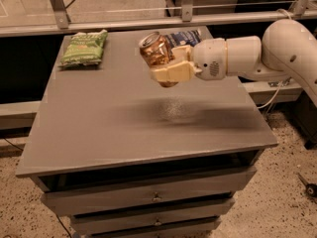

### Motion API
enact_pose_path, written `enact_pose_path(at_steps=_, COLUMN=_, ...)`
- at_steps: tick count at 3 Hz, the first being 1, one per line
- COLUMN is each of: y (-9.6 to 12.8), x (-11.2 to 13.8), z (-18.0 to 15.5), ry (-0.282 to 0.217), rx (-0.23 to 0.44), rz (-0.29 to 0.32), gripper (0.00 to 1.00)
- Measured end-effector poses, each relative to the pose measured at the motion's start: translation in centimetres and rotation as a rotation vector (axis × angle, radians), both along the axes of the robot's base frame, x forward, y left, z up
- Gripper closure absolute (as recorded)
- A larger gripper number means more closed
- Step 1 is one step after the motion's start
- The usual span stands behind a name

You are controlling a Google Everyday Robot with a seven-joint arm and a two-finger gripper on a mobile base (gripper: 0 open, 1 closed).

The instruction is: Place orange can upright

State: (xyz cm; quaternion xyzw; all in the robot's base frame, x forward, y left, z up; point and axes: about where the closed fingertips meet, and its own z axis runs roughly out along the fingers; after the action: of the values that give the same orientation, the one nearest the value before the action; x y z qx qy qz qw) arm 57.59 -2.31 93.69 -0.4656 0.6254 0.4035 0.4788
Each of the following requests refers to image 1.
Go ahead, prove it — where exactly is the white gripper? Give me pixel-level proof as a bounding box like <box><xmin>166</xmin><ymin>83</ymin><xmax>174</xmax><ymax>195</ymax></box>
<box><xmin>150</xmin><ymin>38</ymin><xmax>227</xmax><ymax>85</ymax></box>

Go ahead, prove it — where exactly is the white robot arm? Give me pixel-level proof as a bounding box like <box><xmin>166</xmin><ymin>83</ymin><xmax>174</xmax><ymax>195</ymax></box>
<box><xmin>151</xmin><ymin>19</ymin><xmax>317</xmax><ymax>105</ymax></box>

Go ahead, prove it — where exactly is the blue chip bag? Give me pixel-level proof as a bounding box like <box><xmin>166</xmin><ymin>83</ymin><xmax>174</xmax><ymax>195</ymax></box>
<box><xmin>164</xmin><ymin>30</ymin><xmax>202</xmax><ymax>48</ymax></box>

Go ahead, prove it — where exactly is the green chip bag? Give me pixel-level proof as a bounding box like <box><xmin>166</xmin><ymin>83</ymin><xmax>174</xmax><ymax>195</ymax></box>
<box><xmin>60</xmin><ymin>30</ymin><xmax>108</xmax><ymax>67</ymax></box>

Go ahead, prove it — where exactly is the grey drawer cabinet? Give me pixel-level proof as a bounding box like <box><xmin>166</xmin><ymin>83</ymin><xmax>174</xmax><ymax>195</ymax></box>
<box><xmin>15</xmin><ymin>26</ymin><xmax>280</xmax><ymax>238</ymax></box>

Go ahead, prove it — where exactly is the bottom grey drawer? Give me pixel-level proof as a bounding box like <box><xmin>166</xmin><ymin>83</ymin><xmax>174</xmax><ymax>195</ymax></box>
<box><xmin>89</xmin><ymin>217</ymin><xmax>221</xmax><ymax>238</ymax></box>

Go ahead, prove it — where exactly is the grey drawer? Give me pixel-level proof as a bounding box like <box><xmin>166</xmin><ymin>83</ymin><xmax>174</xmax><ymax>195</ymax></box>
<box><xmin>42</xmin><ymin>166</ymin><xmax>257</xmax><ymax>216</ymax></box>
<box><xmin>89</xmin><ymin>217</ymin><xmax>221</xmax><ymax>238</ymax></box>
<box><xmin>71</xmin><ymin>198</ymin><xmax>235</xmax><ymax>235</ymax></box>

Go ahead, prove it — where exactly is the top grey drawer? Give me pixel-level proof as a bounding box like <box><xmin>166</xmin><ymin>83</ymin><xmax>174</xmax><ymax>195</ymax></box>
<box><xmin>42</xmin><ymin>166</ymin><xmax>257</xmax><ymax>216</ymax></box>

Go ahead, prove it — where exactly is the middle grey drawer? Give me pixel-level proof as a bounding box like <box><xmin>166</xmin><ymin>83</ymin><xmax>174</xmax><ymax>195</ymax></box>
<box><xmin>71</xmin><ymin>198</ymin><xmax>235</xmax><ymax>235</ymax></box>

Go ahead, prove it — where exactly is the white cable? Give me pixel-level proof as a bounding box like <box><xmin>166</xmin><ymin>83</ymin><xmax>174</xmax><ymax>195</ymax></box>
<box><xmin>257</xmin><ymin>81</ymin><xmax>288</xmax><ymax>111</ymax></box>

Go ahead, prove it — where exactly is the metal railing frame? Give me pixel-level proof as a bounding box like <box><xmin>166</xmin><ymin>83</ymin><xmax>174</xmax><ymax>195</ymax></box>
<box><xmin>0</xmin><ymin>0</ymin><xmax>317</xmax><ymax>37</ymax></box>

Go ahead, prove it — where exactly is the black cable on floor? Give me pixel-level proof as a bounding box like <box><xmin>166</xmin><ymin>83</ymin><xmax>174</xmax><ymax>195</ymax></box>
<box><xmin>0</xmin><ymin>136</ymin><xmax>26</xmax><ymax>153</ymax></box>

